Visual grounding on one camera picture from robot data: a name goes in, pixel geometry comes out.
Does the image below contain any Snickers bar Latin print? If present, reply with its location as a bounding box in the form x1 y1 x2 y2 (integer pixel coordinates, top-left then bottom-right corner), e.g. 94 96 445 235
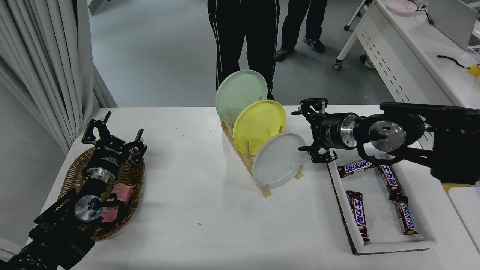
393 197 419 236
337 159 375 179

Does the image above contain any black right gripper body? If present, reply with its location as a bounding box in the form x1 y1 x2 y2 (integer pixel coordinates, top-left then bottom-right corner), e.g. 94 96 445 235
310 112 343 151

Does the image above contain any white side table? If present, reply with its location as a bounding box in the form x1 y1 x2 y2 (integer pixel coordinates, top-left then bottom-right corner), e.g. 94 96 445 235
448 186 480 255

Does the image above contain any Snickers bar Chinese print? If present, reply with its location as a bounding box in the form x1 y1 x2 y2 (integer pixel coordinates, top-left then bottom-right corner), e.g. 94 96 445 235
346 190 371 243
377 164 403 201

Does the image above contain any brown wicker basket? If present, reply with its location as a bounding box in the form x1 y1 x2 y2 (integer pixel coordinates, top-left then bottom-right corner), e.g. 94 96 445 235
58 145 146 242

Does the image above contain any white pleated curtain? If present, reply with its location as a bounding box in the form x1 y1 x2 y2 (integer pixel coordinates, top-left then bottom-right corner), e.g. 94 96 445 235
0 0 117 154

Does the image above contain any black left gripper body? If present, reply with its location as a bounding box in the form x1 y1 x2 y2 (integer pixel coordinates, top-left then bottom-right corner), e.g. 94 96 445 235
87 136 130 177

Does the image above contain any wooden plate rack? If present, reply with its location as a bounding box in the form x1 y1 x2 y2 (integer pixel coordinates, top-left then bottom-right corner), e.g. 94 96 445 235
220 96 305 198

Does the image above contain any thin black cable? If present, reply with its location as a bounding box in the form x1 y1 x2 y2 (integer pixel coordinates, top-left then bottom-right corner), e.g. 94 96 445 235
415 9 435 26

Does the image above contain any person in striped trousers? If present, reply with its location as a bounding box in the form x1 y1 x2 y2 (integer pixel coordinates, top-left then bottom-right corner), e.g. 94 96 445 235
207 0 281 101

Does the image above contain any white perforated desk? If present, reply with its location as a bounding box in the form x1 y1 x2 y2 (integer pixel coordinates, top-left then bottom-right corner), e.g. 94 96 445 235
334 0 480 150

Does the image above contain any pale green plate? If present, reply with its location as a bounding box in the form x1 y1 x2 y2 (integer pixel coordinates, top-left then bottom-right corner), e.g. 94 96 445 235
215 69 269 125

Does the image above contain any white foam tray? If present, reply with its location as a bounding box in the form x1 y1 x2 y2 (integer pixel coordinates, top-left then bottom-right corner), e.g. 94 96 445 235
325 150 437 256

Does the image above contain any grey plate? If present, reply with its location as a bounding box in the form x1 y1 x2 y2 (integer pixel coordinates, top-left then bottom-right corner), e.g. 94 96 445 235
252 132 307 190

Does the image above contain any yellow plate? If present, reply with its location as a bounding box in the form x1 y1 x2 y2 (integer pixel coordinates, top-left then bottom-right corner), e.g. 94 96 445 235
232 99 287 156

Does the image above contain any person in plain black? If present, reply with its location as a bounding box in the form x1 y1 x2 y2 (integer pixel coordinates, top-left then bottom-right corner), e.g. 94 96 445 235
276 0 329 62

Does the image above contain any grey laptop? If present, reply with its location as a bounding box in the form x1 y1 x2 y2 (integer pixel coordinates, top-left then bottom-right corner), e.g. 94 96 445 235
427 0 479 51

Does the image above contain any pink snack packet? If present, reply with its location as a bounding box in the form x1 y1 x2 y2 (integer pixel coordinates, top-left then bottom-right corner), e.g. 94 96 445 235
98 183 136 224

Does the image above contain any pink plate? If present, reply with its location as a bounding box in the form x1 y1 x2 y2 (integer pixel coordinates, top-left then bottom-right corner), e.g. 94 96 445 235
385 0 418 15

